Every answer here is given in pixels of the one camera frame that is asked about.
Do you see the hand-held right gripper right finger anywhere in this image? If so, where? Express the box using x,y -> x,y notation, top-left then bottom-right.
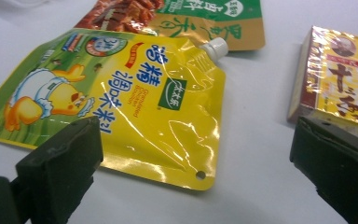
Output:
289,116 -> 358,224

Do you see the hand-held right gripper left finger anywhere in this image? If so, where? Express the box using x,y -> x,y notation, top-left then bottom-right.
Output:
15,116 -> 104,224

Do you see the yellow spout pouch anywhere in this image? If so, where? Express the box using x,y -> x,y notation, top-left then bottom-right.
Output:
0,28 -> 229,191

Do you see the green and orange snack packet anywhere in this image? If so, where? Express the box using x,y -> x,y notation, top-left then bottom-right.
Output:
74,0 -> 267,51

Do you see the yellow and red wrapped box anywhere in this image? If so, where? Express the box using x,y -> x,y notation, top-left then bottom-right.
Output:
287,25 -> 358,138

